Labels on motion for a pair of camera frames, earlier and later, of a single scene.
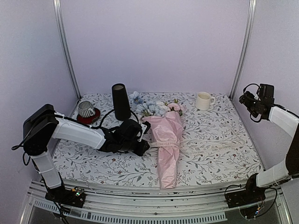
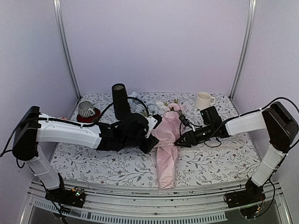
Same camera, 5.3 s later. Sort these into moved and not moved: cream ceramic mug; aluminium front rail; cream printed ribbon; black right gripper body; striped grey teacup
Moved: cream printed ribbon; black right gripper body
Not moved: striped grey teacup; cream ceramic mug; aluminium front rail
